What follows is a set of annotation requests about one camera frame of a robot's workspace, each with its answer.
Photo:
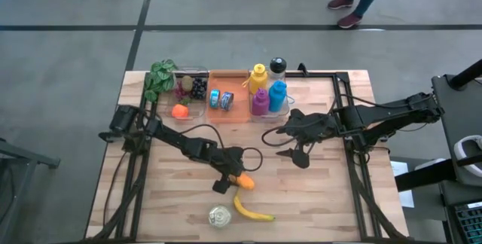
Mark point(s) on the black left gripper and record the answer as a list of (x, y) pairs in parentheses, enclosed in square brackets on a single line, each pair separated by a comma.
[(226, 178)]

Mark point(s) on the black flat bar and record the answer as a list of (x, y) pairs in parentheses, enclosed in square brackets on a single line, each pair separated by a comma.
[(429, 174)]

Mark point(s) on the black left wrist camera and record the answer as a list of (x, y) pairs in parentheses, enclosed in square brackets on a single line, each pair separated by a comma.
[(233, 156)]

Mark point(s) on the white paper sheet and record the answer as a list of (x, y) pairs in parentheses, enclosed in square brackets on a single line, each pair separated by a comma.
[(397, 168)]

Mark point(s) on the clear plastic bin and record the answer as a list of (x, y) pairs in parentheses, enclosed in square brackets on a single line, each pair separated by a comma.
[(196, 112), (284, 110)]

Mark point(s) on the tin can blue label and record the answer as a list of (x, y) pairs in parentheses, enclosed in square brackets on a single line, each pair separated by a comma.
[(219, 216), (226, 101), (214, 99)]

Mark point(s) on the dark grape bunch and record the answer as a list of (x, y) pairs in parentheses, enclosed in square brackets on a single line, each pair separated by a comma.
[(199, 89)]

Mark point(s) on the white headset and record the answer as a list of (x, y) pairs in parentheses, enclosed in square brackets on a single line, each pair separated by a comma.
[(456, 149)]

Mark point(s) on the blue squeeze bottle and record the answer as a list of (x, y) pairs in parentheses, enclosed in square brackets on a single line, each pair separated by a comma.
[(277, 95)]

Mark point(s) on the magenta squeeze bottle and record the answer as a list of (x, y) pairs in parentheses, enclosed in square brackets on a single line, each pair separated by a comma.
[(260, 102)]

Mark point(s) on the orange carrot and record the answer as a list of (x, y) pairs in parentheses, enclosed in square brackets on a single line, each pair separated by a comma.
[(245, 182)]

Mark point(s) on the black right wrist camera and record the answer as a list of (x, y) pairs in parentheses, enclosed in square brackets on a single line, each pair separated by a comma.
[(299, 115)]

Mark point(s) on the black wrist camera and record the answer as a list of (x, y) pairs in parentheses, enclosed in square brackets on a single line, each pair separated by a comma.
[(299, 115), (233, 156)]

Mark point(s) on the green striped-leaf plant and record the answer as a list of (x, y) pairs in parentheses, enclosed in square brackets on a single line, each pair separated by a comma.
[(162, 74)]

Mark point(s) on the backlit keyboard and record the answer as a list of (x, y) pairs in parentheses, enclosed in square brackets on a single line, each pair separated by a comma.
[(470, 221)]

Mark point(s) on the orange fruit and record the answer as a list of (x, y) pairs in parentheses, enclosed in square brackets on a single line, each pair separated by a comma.
[(180, 111)]

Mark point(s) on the dark grey side desk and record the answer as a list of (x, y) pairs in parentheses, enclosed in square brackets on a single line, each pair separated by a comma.
[(452, 97)]

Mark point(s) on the clear bottle black cap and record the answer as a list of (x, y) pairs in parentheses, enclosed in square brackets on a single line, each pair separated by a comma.
[(278, 65)]

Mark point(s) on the yellow squeeze bottle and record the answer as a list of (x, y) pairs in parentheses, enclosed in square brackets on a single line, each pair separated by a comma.
[(258, 80)]

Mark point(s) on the yellow banana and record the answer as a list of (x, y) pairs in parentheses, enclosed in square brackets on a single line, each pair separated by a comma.
[(248, 212)]

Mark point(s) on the orange plastic bin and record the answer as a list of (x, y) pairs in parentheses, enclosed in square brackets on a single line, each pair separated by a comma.
[(233, 114)]

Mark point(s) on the black pole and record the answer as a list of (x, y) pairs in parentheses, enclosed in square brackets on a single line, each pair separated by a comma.
[(467, 74)]

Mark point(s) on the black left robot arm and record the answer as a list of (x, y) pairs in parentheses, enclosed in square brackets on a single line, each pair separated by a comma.
[(169, 136)]

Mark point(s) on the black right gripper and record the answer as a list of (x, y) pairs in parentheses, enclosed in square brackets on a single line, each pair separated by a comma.
[(312, 129)]

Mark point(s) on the dark metal stand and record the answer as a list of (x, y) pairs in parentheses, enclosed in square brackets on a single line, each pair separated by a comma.
[(22, 161)]

